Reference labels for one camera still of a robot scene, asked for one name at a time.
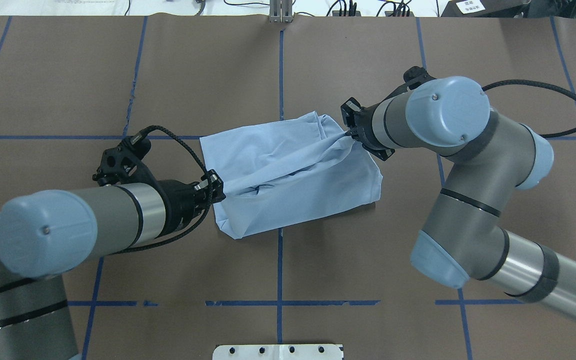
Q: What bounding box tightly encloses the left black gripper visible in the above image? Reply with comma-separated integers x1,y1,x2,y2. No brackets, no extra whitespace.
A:
157,170,226,236

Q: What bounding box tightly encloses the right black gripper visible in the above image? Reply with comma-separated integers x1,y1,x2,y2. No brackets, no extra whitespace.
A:
341,96,394,161

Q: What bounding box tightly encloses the light blue t-shirt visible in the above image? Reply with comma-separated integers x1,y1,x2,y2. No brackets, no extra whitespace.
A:
199,111,383,240

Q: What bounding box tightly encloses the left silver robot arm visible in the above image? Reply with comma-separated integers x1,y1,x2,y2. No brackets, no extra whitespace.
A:
0,170,225,360

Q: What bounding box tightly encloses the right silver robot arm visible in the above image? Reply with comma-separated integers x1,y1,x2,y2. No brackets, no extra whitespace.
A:
340,74,576,321

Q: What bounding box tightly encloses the aluminium frame post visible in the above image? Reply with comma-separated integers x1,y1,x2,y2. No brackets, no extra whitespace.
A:
269,0,294,24

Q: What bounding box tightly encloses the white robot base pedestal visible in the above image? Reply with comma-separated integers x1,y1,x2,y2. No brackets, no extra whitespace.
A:
212,343,345,360

